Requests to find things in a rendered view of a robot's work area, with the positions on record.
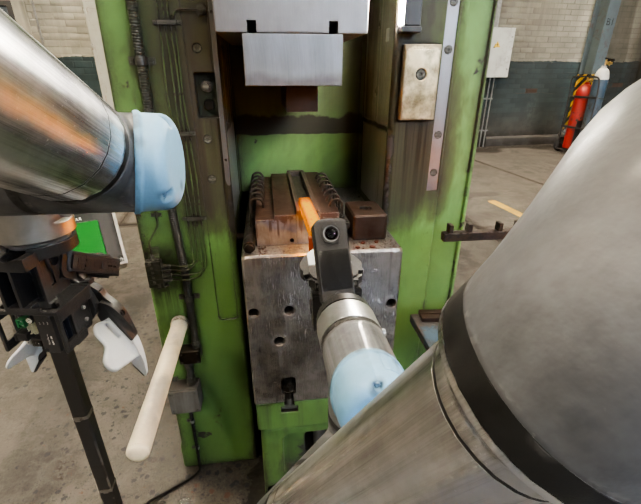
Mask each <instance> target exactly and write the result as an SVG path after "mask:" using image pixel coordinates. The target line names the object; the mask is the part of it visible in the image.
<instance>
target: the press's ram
mask: <svg viewBox="0 0 641 504"><path fill-rule="evenodd" d="M212 5H213V15H214V26H215V32H216V33H217V34H219V35H220V36H221V37H222V38H223V39H225V40H226V41H227V42H228V43H229V44H231V45H242V33H286V34H343V42H346V41H349V40H351V39H354V38H357V37H360V36H363V35H365V34H367V31H368V8H369V0H212Z"/></svg>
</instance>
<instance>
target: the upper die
mask: <svg viewBox="0 0 641 504"><path fill-rule="evenodd" d="M242 47H243V61H244V75H245V86H342V64H343V34H286V33H242Z"/></svg>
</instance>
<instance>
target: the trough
mask: <svg viewBox="0 0 641 504"><path fill-rule="evenodd" d="M290 173H291V177H292V181H293V184H294V188H295V192H296V195H297V199H298V203H299V198H304V197H310V195H309V192H308V190H307V187H306V184H305V182H304V179H303V176H302V174H301V171H295V172H290Z"/></svg>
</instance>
